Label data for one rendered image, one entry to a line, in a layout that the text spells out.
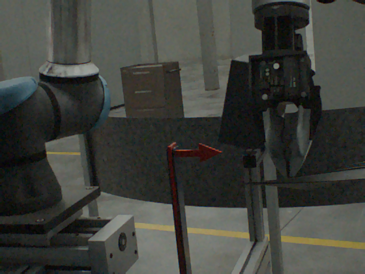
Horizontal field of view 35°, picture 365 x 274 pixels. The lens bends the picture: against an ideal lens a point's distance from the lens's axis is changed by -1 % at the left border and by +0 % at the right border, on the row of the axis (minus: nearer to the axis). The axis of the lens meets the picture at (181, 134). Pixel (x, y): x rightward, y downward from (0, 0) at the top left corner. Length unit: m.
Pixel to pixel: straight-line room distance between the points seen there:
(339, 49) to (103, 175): 4.30
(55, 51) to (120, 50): 9.77
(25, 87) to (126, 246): 0.34
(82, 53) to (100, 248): 0.37
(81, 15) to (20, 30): 10.16
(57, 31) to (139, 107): 6.43
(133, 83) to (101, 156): 4.62
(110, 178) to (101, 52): 7.59
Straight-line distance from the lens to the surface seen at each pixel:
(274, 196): 2.45
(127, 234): 1.10
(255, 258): 1.22
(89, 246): 1.03
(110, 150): 2.88
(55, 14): 1.13
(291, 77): 0.72
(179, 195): 0.74
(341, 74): 6.82
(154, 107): 7.44
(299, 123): 0.75
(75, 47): 1.13
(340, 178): 0.67
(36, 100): 1.10
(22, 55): 11.31
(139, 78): 7.49
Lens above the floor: 1.33
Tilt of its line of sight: 10 degrees down
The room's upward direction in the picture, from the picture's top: 6 degrees counter-clockwise
